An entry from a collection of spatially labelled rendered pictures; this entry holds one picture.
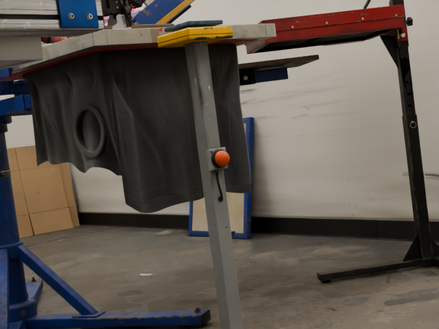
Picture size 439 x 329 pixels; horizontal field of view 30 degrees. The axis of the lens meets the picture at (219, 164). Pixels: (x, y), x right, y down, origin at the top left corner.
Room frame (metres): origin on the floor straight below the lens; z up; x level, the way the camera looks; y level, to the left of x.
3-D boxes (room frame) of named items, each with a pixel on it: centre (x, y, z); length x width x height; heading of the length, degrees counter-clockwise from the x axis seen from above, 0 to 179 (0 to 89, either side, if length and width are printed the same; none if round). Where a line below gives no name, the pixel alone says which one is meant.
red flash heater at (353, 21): (3.47, -0.51, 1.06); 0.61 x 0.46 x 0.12; 97
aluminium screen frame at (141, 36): (2.45, 0.27, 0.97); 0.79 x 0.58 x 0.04; 37
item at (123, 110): (2.22, 0.09, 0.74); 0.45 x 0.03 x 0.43; 127
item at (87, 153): (2.30, 0.38, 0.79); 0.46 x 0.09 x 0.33; 37
